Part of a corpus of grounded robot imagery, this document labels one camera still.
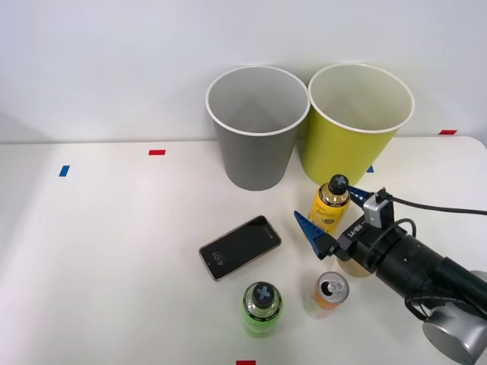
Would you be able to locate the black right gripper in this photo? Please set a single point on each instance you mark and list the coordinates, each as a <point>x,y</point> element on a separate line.
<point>352,243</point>

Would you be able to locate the yellow plastic bottle black cap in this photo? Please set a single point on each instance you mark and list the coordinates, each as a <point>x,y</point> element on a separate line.
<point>328,208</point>

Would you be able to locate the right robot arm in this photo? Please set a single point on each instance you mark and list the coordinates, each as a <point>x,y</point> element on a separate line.
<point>412,264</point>

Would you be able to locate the white paper cup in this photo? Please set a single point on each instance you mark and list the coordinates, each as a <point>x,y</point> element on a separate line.
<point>352,271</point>

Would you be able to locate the yellow-green plastic waste bin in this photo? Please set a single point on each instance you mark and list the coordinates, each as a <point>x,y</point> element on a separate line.
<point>342,148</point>

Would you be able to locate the orange and white drink can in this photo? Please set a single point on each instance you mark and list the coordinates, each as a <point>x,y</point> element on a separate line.
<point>317,304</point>

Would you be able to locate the grey plastic waste bin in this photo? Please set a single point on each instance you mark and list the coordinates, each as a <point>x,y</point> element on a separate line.
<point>255,159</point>

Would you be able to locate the black smartphone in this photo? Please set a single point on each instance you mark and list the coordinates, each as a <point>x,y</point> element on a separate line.
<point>239,247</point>

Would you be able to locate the green plastic bottle black cap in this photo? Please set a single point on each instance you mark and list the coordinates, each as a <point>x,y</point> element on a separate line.
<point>261,319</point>

